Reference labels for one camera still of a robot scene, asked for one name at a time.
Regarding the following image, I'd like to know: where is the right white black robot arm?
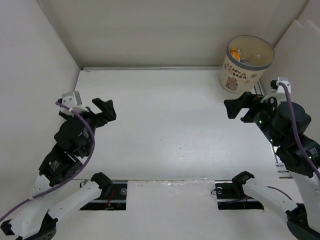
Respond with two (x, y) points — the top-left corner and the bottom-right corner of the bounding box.
(223, 92), (320, 240)

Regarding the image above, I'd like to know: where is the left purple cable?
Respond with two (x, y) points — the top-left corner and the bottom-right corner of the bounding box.
(0, 101), (96, 221)

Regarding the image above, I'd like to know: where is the large clear plastic bottle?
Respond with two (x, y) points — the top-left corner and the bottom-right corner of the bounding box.
(238, 48), (262, 66)

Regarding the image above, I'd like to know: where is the orange bottle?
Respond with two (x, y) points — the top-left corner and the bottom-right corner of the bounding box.
(229, 47), (241, 62)

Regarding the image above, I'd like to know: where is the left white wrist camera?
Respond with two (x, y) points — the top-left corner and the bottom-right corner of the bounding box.
(57, 91), (89, 116)

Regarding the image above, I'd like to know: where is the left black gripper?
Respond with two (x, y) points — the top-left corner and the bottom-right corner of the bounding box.
(63, 97), (117, 155)

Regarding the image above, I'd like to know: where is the cream capybara bin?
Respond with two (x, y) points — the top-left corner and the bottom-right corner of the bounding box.
(220, 35), (275, 95)

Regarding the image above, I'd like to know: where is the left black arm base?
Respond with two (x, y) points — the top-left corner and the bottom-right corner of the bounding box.
(80, 180), (128, 211)

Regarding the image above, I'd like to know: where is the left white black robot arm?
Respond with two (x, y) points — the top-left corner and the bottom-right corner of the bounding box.
(0, 98), (117, 240)

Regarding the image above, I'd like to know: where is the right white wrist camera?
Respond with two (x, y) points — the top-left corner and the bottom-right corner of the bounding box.
(260, 77), (291, 103)

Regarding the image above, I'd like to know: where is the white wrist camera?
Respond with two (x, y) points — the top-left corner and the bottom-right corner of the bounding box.
(260, 77), (291, 103)
(57, 91), (89, 116)

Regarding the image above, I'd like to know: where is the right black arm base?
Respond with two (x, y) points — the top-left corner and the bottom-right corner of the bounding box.
(211, 180), (264, 210)

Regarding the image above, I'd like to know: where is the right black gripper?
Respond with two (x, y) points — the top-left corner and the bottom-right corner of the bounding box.
(224, 90), (282, 146)

